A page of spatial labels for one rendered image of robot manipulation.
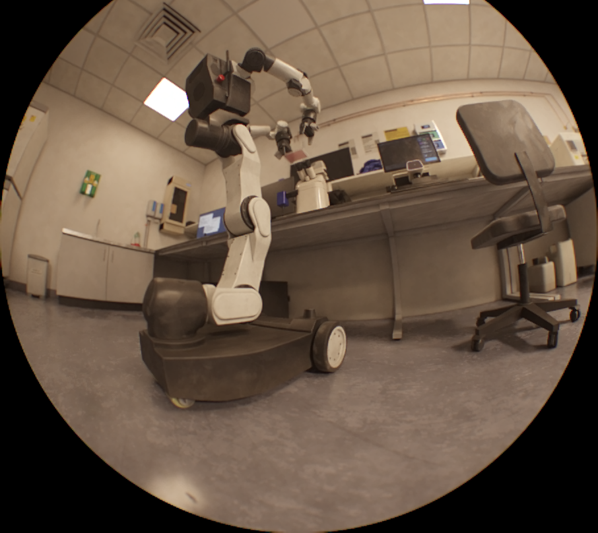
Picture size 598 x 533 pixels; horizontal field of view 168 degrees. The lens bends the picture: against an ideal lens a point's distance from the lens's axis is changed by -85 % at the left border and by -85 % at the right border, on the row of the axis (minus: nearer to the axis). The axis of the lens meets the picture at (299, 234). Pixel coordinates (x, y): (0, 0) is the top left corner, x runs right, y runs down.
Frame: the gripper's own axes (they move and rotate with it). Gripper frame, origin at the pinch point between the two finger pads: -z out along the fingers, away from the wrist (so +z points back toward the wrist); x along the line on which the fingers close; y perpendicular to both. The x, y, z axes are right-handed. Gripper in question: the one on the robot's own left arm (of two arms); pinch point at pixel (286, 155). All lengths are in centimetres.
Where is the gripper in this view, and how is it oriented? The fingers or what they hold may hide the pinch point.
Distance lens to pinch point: 120.2
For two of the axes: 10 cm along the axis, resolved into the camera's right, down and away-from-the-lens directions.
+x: 4.7, 2.1, 8.6
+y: -8.5, 3.5, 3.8
